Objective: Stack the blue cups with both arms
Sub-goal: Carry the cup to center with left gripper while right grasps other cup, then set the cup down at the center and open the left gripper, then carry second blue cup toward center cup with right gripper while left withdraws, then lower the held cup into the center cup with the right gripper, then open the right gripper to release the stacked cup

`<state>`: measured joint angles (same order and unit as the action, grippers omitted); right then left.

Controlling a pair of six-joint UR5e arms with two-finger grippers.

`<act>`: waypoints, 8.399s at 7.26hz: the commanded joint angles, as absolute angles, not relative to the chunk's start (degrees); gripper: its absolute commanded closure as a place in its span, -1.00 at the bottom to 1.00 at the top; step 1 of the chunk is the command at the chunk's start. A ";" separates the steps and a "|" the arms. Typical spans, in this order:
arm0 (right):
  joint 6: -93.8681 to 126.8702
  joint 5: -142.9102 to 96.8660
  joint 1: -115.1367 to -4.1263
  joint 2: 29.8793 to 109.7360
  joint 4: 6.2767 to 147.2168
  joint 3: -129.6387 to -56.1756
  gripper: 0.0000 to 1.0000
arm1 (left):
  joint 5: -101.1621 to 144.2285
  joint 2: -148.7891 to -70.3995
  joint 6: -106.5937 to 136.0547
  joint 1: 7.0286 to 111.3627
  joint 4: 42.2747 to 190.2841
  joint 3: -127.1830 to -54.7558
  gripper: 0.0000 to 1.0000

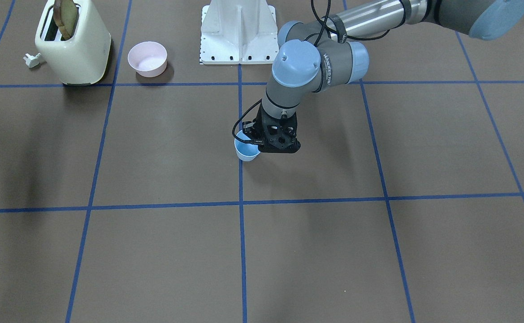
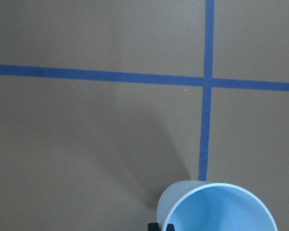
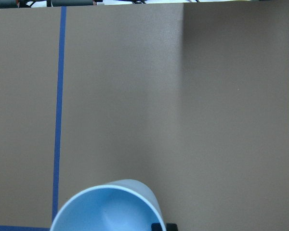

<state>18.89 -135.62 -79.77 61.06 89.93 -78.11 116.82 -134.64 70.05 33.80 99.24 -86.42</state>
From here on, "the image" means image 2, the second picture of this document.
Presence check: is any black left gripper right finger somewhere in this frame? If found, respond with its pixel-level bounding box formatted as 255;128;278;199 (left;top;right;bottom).
166;224;175;231

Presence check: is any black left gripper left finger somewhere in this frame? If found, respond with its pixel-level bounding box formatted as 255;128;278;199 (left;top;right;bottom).
147;223;159;231

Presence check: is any light blue cup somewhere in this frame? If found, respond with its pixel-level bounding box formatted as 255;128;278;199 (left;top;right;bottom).
157;180;277;231

